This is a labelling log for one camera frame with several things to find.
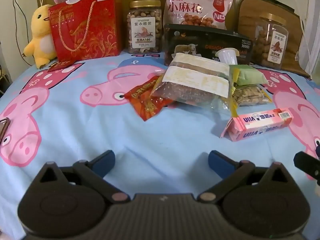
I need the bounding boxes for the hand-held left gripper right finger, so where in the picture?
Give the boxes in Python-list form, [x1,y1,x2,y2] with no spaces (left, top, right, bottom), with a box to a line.
[197,150,292,203]

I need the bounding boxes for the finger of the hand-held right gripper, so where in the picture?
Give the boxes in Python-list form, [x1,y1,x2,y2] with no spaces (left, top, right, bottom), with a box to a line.
[293,151,320,180]

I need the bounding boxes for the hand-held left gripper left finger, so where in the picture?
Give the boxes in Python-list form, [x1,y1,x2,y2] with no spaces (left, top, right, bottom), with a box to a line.
[37,150,132,204]

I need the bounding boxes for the long pink candy box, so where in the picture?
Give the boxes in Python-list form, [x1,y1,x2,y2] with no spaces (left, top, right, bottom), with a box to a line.
[220,107,294,142]

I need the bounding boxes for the clear packet of biscuits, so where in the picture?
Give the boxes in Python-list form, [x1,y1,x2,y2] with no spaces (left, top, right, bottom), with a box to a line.
[231,85,273,107]

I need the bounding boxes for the red snack packet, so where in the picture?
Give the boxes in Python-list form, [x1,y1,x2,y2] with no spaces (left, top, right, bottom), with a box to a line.
[124,76,173,122]

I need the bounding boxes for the clear bag of brown snacks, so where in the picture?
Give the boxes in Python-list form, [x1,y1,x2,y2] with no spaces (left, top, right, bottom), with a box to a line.
[150,52,232,110]

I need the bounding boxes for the green snack packet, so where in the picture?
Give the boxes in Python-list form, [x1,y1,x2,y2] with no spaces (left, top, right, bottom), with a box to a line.
[229,64,268,87]

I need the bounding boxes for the small white jelly cup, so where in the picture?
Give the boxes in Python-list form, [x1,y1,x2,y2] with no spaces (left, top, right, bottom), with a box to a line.
[215,48,238,65]

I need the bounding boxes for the black cardboard box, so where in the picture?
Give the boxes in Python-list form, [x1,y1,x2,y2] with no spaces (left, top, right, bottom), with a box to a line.
[164,24,253,67]

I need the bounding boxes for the blue cartoon pig bed sheet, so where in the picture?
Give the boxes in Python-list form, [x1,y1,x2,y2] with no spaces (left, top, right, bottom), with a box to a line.
[0,51,320,240]

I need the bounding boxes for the small red envelope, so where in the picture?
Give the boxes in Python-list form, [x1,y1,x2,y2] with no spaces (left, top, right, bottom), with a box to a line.
[47,60,73,73]

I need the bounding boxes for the dark flat phone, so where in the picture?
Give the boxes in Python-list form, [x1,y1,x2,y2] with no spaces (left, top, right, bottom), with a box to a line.
[0,117,11,142]

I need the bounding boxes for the red gift bag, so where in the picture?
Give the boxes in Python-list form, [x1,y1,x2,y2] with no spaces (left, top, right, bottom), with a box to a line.
[47,0,123,63]

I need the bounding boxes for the nut jar with red label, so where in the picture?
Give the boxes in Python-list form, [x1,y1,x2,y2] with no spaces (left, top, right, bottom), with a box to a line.
[252,12,289,70]

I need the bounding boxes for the nut jar with white label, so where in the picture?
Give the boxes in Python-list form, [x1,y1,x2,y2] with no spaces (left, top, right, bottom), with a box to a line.
[126,0,163,55]

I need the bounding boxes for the yellow duck plush toy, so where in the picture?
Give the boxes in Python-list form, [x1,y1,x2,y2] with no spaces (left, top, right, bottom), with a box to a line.
[23,4,58,69]

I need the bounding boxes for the brown seat cushion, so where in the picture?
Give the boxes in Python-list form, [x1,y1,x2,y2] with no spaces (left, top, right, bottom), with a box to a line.
[236,0,313,78]

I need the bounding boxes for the pink snack bag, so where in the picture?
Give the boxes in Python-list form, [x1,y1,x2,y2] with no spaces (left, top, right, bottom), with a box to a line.
[159,0,234,30]

